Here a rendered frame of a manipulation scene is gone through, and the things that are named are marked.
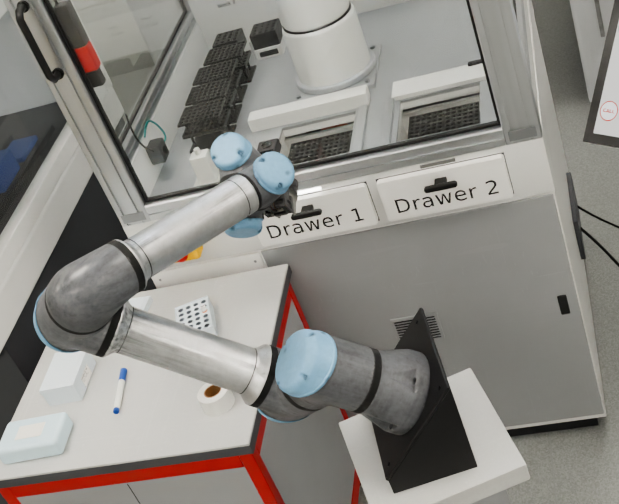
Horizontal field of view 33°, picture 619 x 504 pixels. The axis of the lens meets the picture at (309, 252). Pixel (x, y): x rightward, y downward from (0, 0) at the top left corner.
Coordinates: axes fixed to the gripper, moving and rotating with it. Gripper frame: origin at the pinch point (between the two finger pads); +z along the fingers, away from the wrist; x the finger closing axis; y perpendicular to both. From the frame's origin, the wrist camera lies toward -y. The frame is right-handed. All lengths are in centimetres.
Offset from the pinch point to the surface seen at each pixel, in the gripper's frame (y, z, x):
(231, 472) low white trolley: 58, -1, -17
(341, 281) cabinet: 10.2, 33.6, 0.3
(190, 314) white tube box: 18.5, 11.3, -30.5
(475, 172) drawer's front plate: -2.2, 12.7, 39.3
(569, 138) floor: -74, 174, 56
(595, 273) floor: -7, 126, 57
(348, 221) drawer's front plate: 1.2, 17.7, 7.9
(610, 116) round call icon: -3, 1, 69
